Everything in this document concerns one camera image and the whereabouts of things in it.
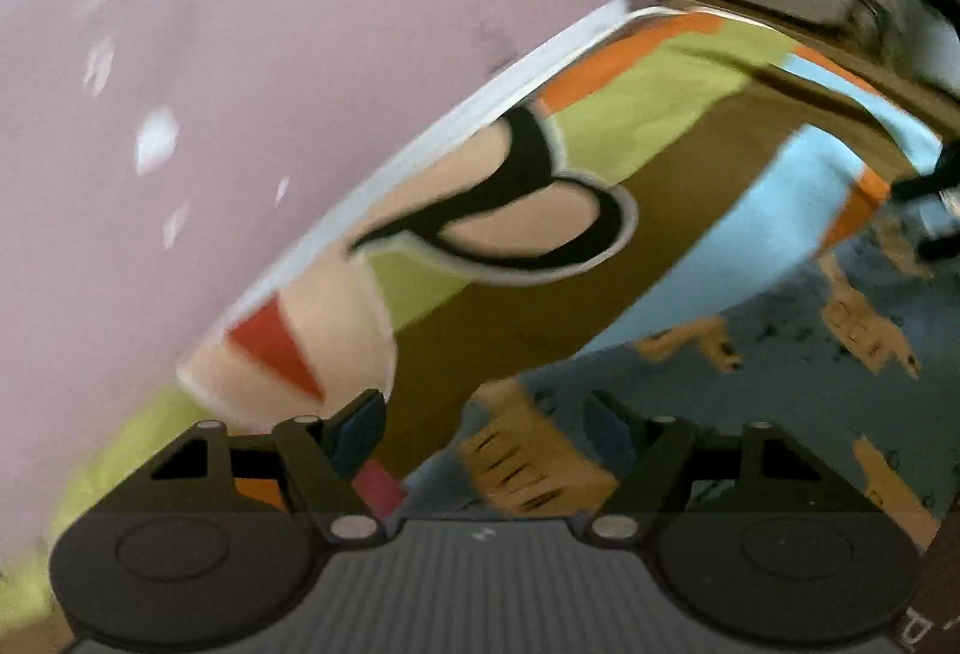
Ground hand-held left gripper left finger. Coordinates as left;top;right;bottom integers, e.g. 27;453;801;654
132;388;388;540

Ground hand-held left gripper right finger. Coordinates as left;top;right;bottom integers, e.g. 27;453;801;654
583;390;842;540

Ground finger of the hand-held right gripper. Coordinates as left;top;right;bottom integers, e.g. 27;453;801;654
916;231;960;263
891;145;960;206

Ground blue pants with orange print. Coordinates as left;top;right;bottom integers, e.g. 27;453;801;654
409;204;950;554

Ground colourful striped bed sheet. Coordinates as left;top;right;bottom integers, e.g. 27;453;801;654
0;7;947;629

